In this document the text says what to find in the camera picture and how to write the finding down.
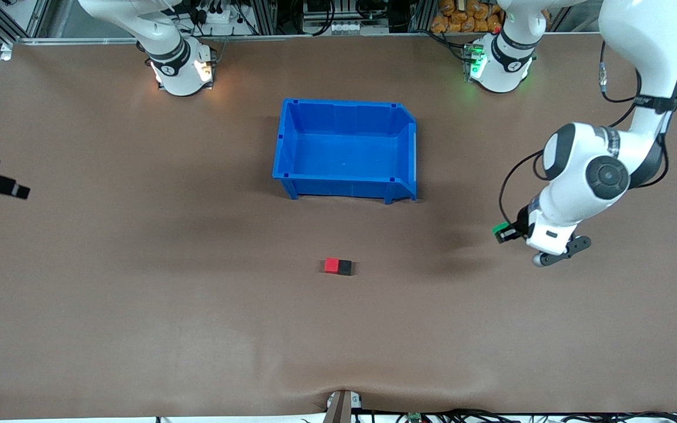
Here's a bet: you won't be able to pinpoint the blue plastic storage bin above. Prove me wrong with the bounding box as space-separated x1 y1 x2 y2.
272 98 418 205

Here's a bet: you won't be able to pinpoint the orange snack bags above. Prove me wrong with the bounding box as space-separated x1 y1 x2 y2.
431 0 504 34

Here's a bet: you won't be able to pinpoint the grey electronics box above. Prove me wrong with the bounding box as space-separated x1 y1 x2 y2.
302 0 392 36

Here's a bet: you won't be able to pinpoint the white power strip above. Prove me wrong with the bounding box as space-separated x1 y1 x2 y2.
189 0 245 27

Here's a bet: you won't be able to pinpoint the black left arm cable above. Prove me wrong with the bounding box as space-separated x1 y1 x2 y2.
498 40 668 227

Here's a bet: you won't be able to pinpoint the aluminium frame profile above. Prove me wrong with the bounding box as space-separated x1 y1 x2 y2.
0 0 51 46

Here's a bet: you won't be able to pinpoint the aluminium frame post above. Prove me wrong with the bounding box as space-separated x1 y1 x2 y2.
409 0 436 33
250 0 278 36

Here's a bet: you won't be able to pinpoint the brown camera mount bracket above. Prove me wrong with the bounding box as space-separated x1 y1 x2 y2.
326 390 363 423

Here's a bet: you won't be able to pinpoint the aluminium table edge rail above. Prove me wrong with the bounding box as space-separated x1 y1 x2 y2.
14 32 474 45

